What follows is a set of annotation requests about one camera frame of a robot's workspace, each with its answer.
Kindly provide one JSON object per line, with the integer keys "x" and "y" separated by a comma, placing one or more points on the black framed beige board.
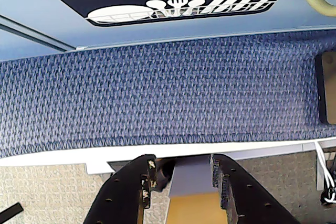
{"x": 329, "y": 85}

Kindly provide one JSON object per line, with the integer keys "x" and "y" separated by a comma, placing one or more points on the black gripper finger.
{"x": 244, "y": 197}
{"x": 123, "y": 190}

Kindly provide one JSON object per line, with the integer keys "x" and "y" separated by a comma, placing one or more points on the light blue cabinet panel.
{"x": 39, "y": 19}

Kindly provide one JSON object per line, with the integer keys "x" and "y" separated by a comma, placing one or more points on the black flat strip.
{"x": 11, "y": 211}

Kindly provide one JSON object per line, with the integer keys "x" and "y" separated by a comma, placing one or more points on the white shelf edge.
{"x": 78, "y": 157}

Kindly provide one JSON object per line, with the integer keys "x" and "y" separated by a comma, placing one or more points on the grey and wood block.
{"x": 191, "y": 182}

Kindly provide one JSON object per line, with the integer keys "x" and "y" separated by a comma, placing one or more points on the blue woven mat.
{"x": 162, "y": 93}

